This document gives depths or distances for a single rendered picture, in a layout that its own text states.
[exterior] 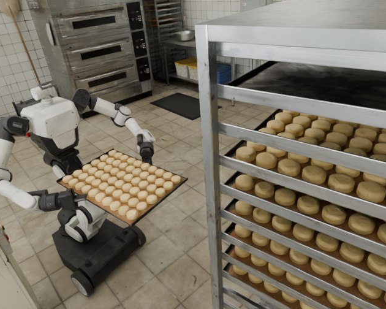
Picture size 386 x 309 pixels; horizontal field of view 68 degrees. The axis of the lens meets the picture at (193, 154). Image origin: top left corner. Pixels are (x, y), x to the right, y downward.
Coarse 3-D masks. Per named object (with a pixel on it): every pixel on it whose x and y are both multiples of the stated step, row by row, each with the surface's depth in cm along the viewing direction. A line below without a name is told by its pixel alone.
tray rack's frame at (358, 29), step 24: (312, 0) 80; (336, 0) 75; (360, 0) 71; (384, 0) 68; (216, 24) 54; (240, 24) 52; (264, 24) 50; (288, 24) 48; (312, 24) 46; (336, 24) 45; (360, 24) 43; (384, 24) 42; (336, 48) 43; (360, 48) 41; (384, 48) 39
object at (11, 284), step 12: (0, 252) 147; (0, 264) 149; (12, 264) 158; (0, 276) 151; (12, 276) 155; (24, 276) 190; (0, 288) 153; (12, 288) 158; (24, 288) 163; (0, 300) 156; (12, 300) 161; (24, 300) 166; (36, 300) 187
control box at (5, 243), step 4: (0, 224) 165; (4, 232) 165; (4, 236) 152; (0, 240) 149; (4, 240) 151; (8, 240) 161; (4, 244) 152; (8, 244) 153; (4, 248) 152; (8, 248) 154; (8, 252) 154; (12, 252) 156
